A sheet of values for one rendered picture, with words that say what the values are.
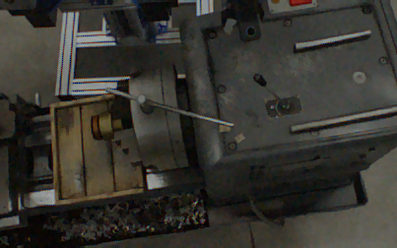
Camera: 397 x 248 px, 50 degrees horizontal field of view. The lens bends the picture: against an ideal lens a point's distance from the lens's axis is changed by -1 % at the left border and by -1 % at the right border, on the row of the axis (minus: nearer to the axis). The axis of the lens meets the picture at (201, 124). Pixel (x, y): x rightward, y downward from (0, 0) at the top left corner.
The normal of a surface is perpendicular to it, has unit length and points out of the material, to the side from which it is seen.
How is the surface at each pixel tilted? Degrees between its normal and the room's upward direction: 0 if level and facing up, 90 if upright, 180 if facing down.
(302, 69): 0
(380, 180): 0
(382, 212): 0
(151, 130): 31
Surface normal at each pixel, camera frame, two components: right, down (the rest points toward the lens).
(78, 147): -0.06, -0.30
